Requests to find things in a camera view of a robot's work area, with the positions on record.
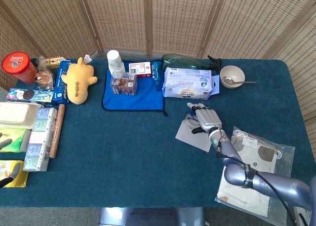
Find beige bowl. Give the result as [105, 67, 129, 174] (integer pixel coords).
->
[220, 65, 246, 89]

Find green tissue pack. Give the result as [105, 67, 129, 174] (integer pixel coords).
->
[0, 127, 32, 153]

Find teal fabric table cover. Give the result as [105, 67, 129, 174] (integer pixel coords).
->
[0, 58, 311, 208]

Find yellow snack bag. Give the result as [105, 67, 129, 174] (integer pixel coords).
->
[0, 160, 29, 188]

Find wooden rolling pin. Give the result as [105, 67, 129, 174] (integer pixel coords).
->
[48, 104, 66, 159]

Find pastel pocket tissue multipack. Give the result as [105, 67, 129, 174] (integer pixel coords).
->
[23, 107, 58, 172]

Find bagged brown pastry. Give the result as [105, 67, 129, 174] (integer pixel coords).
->
[34, 55, 55, 91]

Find red lidded canister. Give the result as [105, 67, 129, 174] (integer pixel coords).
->
[1, 51, 38, 84]

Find metal spoon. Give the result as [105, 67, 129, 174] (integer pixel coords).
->
[223, 76, 257, 85]

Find yellow plush toy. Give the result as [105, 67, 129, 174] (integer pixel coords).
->
[61, 55, 98, 105]

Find white clamshell food box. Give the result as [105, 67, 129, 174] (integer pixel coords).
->
[0, 102, 40, 130]

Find red and white carton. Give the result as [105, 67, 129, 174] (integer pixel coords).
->
[128, 61, 153, 78]

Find black thin-frame glasses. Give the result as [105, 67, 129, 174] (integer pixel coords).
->
[186, 113, 202, 128]

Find white and blue tissue pack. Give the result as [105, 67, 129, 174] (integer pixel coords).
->
[161, 67, 213, 101]

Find blue sandwich cookie box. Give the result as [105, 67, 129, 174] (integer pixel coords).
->
[6, 87, 55, 107]

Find dark blue snack box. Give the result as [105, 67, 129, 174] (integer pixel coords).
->
[52, 60, 72, 106]

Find clear bag with white garment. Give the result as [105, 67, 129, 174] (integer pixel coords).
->
[214, 126, 296, 226]

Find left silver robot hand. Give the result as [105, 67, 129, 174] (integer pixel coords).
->
[0, 138, 22, 188]

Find grey robot torso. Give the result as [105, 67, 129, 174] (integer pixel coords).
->
[98, 207, 207, 226]

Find small yellow patterned box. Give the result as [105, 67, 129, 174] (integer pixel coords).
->
[45, 56, 67, 69]

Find clear coffee capsule box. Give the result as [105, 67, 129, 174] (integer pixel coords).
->
[109, 72, 138, 96]

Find blue cloth with black trim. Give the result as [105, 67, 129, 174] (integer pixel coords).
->
[102, 60, 168, 117]

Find white paper cup stack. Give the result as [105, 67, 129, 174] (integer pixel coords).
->
[106, 49, 126, 77]

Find woven rattan folding screen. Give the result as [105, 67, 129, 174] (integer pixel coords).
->
[0, 0, 316, 120]

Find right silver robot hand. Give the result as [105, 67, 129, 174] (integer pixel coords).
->
[187, 102, 223, 135]

